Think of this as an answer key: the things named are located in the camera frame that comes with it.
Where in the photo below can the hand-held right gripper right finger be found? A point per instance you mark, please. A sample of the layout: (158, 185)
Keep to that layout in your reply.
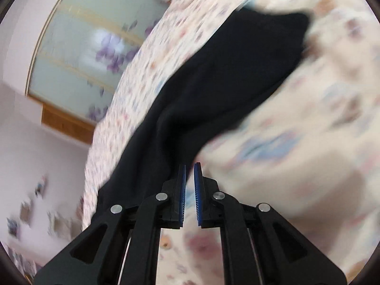
(198, 196)

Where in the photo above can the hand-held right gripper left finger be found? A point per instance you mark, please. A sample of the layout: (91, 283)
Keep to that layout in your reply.
(181, 196)

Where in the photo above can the black pants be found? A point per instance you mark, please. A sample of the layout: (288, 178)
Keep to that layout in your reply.
(222, 80)

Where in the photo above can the printed bear blanket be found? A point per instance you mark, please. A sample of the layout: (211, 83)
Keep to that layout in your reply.
(297, 154)

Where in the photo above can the wooden door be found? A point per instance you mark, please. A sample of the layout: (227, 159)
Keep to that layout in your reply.
(65, 124)

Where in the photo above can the wardrobe with floral glass doors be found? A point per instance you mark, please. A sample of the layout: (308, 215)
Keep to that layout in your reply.
(74, 50)

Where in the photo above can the wall shelf with small items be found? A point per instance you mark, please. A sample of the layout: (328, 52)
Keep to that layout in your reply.
(12, 225)
(32, 202)

